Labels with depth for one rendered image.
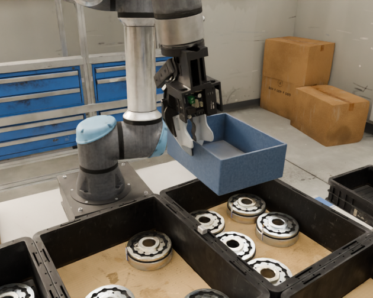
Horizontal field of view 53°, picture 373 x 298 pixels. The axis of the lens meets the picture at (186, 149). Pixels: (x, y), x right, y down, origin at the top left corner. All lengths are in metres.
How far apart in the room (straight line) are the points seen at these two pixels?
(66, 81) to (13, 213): 1.40
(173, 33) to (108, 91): 2.15
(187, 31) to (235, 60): 3.66
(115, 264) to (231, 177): 0.37
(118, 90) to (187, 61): 2.17
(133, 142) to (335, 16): 3.45
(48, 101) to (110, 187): 1.55
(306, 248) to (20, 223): 0.87
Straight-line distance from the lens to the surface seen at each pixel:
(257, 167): 0.68
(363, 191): 1.96
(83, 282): 0.86
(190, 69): 0.57
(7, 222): 1.34
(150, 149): 1.10
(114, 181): 1.15
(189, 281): 0.83
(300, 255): 0.93
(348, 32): 4.19
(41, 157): 2.73
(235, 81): 4.29
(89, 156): 1.11
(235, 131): 0.83
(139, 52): 1.05
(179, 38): 0.58
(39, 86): 2.59
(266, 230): 0.93
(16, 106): 2.61
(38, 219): 1.32
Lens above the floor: 1.41
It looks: 25 degrees down
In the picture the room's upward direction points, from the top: straight up
